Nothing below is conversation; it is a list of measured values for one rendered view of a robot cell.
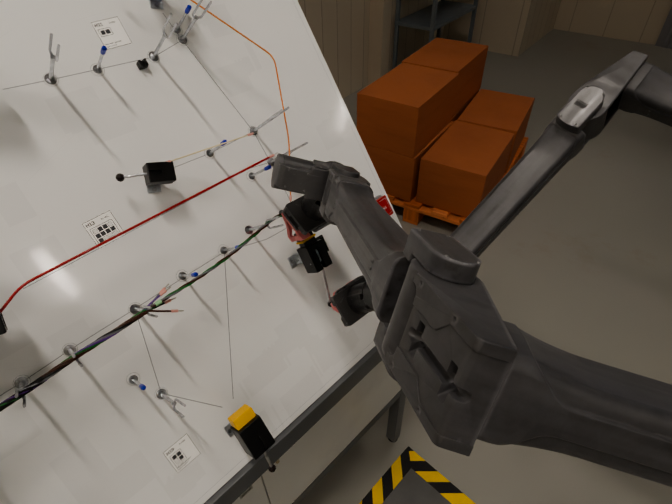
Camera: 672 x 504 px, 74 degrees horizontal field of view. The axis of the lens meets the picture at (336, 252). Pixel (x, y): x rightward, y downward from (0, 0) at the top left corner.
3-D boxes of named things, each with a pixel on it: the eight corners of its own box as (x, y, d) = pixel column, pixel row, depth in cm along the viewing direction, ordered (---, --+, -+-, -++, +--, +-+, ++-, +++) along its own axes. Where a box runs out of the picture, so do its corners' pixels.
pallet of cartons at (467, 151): (537, 158, 338) (569, 56, 288) (466, 250, 263) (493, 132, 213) (429, 127, 379) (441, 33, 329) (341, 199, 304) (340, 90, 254)
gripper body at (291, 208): (281, 210, 82) (293, 187, 76) (322, 189, 88) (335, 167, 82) (303, 237, 81) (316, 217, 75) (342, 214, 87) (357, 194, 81)
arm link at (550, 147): (616, 95, 66) (607, 129, 75) (581, 76, 68) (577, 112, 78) (417, 309, 71) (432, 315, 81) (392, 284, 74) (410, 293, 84)
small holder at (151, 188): (108, 170, 78) (115, 160, 72) (161, 166, 83) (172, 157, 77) (113, 196, 78) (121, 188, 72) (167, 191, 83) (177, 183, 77)
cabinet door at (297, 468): (402, 391, 151) (413, 315, 124) (278, 522, 122) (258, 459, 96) (396, 386, 152) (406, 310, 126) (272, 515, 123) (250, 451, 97)
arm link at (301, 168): (347, 228, 70) (363, 174, 67) (275, 214, 67) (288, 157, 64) (330, 206, 81) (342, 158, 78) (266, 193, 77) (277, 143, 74)
